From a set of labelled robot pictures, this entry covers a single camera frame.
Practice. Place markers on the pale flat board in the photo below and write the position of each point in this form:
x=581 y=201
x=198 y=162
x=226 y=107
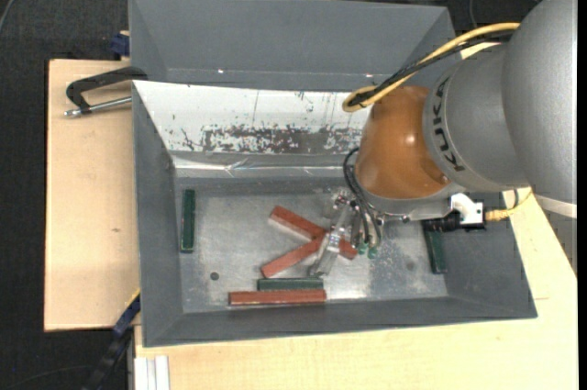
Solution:
x=87 y=204

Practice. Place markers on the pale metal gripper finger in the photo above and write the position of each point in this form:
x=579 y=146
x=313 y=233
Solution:
x=322 y=259
x=335 y=243

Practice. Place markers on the red-brown flat block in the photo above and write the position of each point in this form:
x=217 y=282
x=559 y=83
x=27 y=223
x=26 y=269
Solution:
x=286 y=262
x=293 y=220
x=275 y=297

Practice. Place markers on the black cylinder on white bracket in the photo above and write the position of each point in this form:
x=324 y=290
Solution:
x=465 y=209

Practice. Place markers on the dark green flat block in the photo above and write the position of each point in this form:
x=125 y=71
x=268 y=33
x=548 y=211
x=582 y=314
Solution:
x=289 y=284
x=436 y=252
x=188 y=220

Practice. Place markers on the grey metal bin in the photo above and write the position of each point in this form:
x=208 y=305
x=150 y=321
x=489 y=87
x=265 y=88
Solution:
x=238 y=35

